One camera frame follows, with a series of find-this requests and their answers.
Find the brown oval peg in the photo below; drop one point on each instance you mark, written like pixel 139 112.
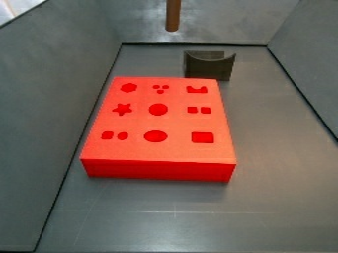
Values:
pixel 172 15

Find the red shape sorting board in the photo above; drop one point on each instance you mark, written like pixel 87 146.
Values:
pixel 160 129

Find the dark grey curved holder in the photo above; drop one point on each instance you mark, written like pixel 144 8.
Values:
pixel 207 64

